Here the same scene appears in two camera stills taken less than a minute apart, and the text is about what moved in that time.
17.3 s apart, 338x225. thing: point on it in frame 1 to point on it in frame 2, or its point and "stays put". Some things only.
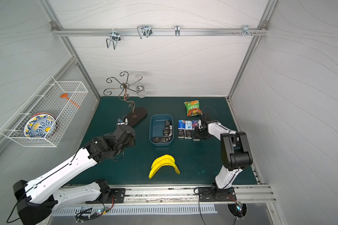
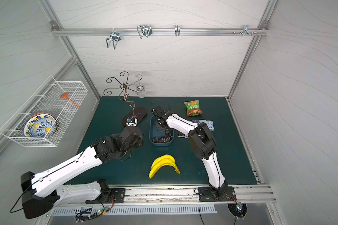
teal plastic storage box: x=157 y=123 stays put
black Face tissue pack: x=181 y=133 stays put
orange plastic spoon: x=65 y=95 stays put
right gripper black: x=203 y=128 to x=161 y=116
